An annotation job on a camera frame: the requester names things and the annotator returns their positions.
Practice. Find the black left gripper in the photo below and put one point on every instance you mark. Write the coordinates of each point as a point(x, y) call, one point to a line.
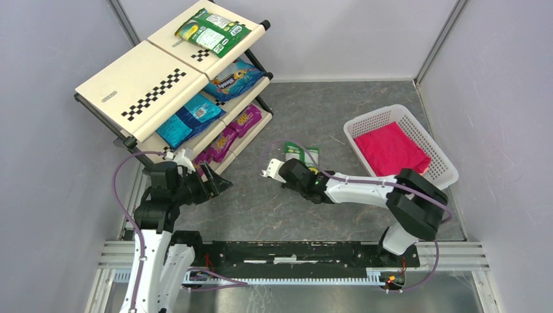
point(207, 182)

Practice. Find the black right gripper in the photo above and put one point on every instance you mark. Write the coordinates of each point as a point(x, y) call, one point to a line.
point(286, 171)

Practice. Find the small green white candy bag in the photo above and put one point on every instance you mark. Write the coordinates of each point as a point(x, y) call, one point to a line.
point(310, 155)

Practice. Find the purple grape candy bag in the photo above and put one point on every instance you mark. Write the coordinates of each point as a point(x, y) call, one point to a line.
point(203, 159)
point(219, 148)

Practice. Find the dark blue fruit candy bag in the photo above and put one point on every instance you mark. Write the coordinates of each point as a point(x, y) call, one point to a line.
point(189, 121)

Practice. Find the light blue Slendy bag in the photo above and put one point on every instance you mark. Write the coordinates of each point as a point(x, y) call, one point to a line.
point(235, 80)

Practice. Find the green Fox's candy bag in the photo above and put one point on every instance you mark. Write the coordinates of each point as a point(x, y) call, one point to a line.
point(213, 32)

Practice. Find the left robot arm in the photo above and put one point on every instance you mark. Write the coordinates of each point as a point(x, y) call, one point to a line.
point(162, 254)

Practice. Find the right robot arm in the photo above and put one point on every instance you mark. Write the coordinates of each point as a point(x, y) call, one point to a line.
point(419, 207)

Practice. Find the purple candy bag on shelf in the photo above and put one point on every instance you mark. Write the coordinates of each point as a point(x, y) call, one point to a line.
point(246, 120)

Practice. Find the cream tiered shelf rack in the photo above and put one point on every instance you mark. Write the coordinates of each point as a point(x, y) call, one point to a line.
point(143, 88)

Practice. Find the red cloth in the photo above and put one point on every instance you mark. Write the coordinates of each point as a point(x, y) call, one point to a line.
point(388, 150)

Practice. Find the white plastic basket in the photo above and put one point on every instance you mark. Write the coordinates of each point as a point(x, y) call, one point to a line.
point(441, 171)

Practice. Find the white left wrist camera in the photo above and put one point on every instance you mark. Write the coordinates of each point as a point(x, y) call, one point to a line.
point(181, 158)

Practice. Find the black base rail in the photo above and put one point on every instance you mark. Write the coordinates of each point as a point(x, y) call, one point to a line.
point(300, 259)

